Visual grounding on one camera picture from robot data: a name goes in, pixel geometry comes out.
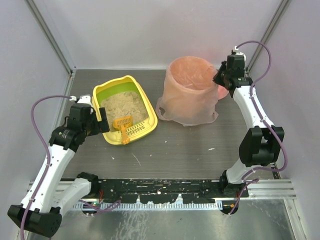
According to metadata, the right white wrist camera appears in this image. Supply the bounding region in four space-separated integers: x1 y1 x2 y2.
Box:
231 46 247 62

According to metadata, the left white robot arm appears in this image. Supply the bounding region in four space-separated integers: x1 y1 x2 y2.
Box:
7 103 109 238

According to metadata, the pink cloth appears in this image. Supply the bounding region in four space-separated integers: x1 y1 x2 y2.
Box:
217 85 229 100

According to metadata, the aluminium frame rail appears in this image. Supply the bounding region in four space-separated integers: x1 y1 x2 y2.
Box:
35 177 297 203

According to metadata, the white slotted cable duct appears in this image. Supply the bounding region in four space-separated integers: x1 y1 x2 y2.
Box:
70 200 223 212

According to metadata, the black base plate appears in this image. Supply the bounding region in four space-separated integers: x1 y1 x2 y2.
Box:
82 178 244 204

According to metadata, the beige cat litter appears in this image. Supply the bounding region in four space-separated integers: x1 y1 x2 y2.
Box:
100 91 149 128

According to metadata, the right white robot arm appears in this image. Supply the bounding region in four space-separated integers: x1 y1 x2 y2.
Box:
213 52 285 192

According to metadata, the yellow green litter box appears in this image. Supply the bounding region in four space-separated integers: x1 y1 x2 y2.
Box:
92 75 158 145

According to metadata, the bin with pink bag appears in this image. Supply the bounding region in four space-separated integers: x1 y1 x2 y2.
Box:
155 56 218 127

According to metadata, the orange litter scoop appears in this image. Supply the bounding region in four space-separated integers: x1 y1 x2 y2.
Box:
113 115 133 145

